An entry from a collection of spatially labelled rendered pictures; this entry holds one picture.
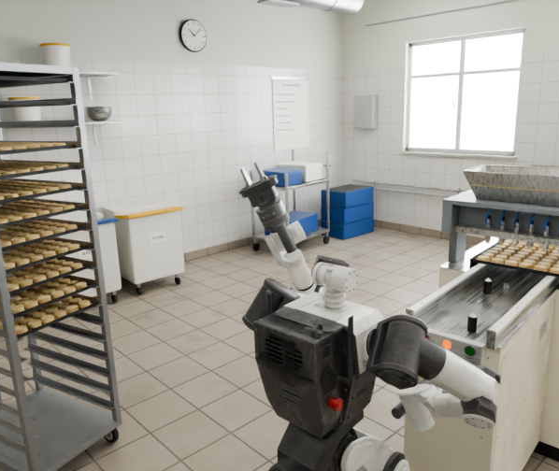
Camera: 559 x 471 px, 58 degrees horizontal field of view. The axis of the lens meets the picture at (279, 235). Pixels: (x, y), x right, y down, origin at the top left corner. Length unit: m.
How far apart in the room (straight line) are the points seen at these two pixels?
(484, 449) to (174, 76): 4.50
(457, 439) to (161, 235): 3.32
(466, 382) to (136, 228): 3.66
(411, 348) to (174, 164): 4.50
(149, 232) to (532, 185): 3.25
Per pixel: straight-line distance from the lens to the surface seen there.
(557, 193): 2.43
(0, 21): 4.90
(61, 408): 2.97
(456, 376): 1.29
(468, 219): 2.59
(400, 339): 1.21
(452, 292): 2.20
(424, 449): 2.18
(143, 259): 4.66
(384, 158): 6.82
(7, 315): 2.21
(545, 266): 2.47
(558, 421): 2.72
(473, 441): 2.05
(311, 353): 1.18
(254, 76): 6.12
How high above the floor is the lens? 1.63
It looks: 14 degrees down
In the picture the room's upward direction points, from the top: 2 degrees counter-clockwise
